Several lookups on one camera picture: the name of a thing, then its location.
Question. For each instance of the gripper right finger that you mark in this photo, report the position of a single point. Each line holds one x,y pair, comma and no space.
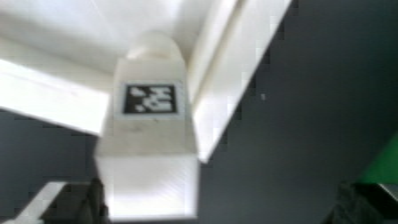
387,192

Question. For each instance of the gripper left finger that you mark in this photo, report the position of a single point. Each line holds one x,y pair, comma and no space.
37,206

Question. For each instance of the white table leg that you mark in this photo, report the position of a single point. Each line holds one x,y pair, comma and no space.
146,151

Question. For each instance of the white square tabletop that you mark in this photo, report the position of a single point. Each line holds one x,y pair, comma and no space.
66,36

